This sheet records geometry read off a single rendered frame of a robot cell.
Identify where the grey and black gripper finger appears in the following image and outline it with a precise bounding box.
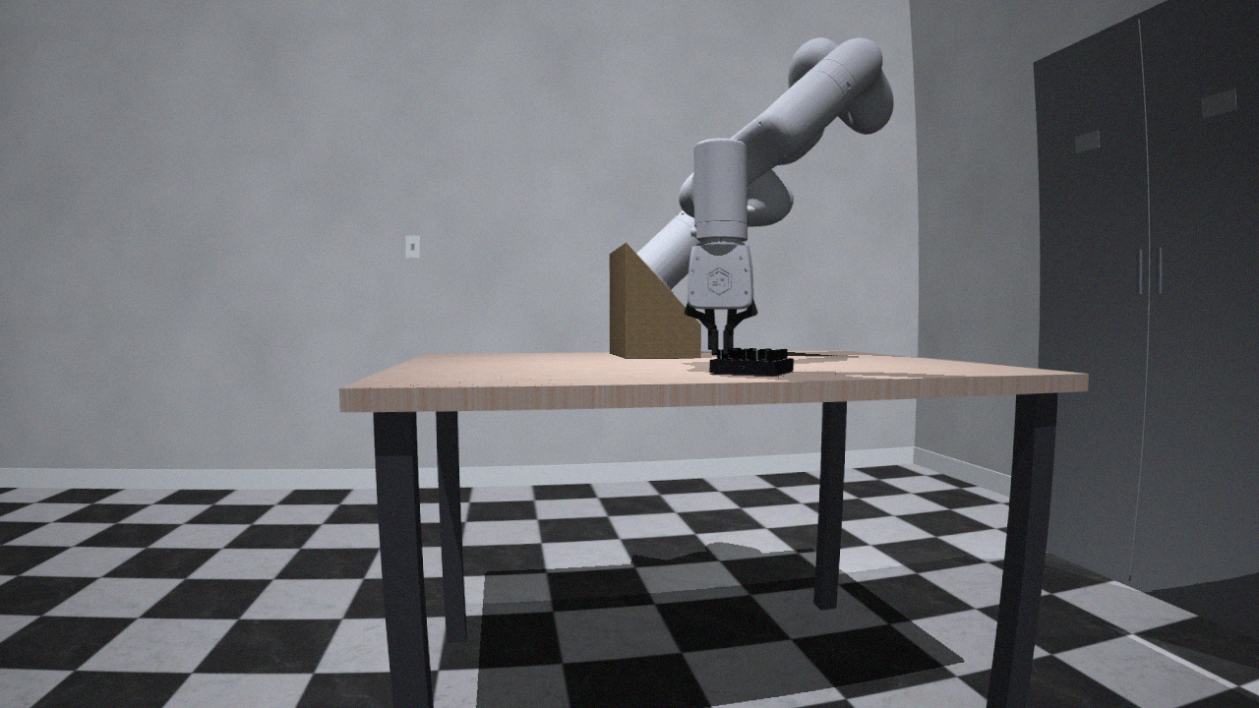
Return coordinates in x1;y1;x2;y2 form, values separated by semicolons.
685;304;718;355
723;299;757;355

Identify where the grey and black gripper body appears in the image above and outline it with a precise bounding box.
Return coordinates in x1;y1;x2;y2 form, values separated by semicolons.
687;241;753;310

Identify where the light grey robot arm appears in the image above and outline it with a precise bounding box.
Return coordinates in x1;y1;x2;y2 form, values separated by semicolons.
637;38;894;291

